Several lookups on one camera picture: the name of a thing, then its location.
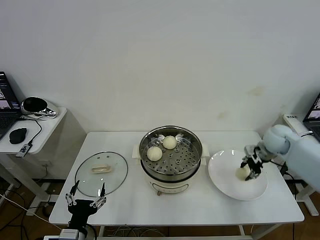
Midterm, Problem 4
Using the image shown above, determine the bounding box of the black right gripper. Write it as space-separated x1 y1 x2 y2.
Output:
240 144 265 181

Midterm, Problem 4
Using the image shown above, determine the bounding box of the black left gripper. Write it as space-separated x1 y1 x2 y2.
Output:
64 180 108 230

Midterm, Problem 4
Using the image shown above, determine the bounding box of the white steamed baozi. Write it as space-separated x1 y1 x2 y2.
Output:
162 135 177 150
146 146 163 162
236 166 251 181

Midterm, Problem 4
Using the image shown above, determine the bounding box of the round glass pot lid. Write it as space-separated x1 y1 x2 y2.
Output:
74 151 129 198

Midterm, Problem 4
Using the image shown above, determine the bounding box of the stainless steel steamer basket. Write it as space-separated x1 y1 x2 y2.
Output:
139 126 203 181

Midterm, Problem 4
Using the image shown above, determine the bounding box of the round white plate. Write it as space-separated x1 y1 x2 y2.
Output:
207 149 268 201

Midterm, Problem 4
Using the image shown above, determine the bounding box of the white side desk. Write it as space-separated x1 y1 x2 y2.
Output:
0 107 68 217
273 113 320 217

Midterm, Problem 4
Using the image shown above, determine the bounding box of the grey usb adapter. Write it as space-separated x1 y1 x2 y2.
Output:
16 144 33 158

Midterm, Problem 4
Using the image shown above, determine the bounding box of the cream electric cooker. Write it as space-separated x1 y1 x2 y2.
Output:
131 143 210 197

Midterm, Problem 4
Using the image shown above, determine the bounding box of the black open laptop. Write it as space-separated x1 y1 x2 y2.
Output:
0 71 23 141
302 92 320 141

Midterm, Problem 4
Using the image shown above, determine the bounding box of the black computer mouse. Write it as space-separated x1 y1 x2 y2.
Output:
9 127 28 145

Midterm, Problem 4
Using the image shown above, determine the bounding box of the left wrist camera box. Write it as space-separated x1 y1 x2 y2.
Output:
59 228 80 240

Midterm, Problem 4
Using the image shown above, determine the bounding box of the white cable bundle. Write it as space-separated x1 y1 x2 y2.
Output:
107 224 166 238

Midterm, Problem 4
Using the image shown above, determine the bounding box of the white floor cable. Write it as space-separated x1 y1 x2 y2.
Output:
0 192 38 217

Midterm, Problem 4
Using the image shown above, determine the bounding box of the thin black adapter cable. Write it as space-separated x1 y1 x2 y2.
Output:
17 115 43 147

